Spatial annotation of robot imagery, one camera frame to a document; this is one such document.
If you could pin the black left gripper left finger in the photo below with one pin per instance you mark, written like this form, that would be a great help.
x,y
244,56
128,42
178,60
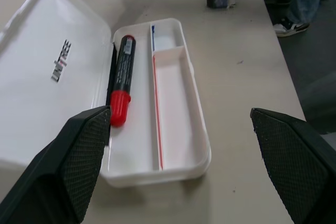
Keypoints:
x,y
65,166

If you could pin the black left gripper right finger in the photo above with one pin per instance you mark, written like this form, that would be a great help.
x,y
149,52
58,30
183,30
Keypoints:
x,y
294,166

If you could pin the white plastic pencil case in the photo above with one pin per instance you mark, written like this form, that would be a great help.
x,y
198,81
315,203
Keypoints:
x,y
78,90

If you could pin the black marker with red cap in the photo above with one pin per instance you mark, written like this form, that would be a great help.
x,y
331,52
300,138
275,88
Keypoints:
x,y
123,77

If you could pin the person in jeans and sneakers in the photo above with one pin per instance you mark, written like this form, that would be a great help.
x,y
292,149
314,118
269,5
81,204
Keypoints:
x,y
299,1

